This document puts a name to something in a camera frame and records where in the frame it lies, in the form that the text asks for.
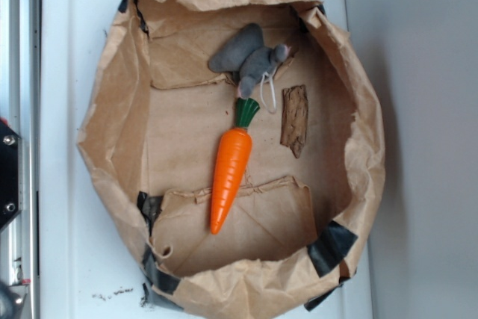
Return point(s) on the gray plush mouse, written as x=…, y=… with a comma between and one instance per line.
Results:
x=251, y=62

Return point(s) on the orange plastic carrot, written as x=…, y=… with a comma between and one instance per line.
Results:
x=232, y=158

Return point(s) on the brown paper bag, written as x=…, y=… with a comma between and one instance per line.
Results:
x=150, y=137

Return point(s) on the brown bark piece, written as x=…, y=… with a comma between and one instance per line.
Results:
x=294, y=119

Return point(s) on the white metal tray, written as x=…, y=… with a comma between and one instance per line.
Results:
x=86, y=270

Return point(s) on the black metal bracket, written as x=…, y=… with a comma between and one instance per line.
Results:
x=10, y=198

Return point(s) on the aluminum frame rail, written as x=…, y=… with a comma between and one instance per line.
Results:
x=20, y=89

